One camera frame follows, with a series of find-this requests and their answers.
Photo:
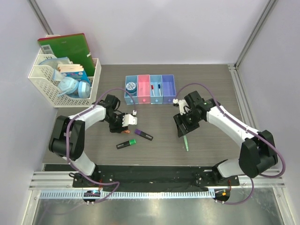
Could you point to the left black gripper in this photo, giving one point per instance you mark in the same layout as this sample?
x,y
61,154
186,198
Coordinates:
x,y
119,128

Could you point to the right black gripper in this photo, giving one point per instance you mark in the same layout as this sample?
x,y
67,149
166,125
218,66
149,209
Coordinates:
x,y
179,120

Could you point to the light green pen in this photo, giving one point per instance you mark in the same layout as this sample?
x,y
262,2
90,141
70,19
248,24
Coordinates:
x,y
186,143

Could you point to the purple highlighter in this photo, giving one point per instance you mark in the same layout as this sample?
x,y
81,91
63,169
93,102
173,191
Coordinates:
x,y
143,134

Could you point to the light blue plastic bin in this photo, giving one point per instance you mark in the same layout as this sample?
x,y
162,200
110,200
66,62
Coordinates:
x,y
130,99

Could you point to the green highlighter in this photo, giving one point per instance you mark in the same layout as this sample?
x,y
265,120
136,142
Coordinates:
x,y
126,144

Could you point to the blue round jar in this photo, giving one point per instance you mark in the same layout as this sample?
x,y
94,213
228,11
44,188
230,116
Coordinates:
x,y
131,88

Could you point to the purple plastic bin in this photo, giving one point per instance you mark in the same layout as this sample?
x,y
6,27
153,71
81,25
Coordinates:
x,y
169,90

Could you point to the pink plastic bin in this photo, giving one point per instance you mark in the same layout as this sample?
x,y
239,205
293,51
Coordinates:
x,y
143,89

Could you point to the red cap whiteboard marker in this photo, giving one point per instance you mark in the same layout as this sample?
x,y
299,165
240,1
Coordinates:
x,y
152,89

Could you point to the teal plastic bin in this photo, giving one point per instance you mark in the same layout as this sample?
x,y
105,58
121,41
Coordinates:
x,y
155,79

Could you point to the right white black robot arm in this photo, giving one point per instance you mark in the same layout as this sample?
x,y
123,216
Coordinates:
x,y
257,152

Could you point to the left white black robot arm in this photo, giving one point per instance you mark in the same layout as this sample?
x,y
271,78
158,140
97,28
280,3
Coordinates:
x,y
68,134

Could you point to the blue face mask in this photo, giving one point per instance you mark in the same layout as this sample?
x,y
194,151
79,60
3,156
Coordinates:
x,y
68,85

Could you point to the wooden sticks box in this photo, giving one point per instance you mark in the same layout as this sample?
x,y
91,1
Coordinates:
x,y
74,71

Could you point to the white perforated file rack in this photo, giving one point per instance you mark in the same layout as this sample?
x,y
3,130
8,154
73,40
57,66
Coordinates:
x,y
41,77

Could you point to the clear blue zip pouch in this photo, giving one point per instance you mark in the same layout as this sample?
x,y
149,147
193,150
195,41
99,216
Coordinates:
x,y
54,63

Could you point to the green folder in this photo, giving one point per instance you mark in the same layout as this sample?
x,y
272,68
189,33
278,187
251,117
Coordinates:
x,y
73,46

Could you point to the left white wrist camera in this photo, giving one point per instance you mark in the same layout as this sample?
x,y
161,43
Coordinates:
x,y
129,119

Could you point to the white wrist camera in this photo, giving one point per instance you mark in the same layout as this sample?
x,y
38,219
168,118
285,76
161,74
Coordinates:
x,y
129,119
182,105

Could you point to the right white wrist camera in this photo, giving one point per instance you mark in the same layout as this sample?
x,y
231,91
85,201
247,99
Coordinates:
x,y
182,105

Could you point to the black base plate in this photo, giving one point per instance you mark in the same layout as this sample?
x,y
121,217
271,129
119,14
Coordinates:
x,y
153,179

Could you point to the slotted cable duct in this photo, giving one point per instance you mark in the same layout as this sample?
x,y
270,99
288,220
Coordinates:
x,y
90,194

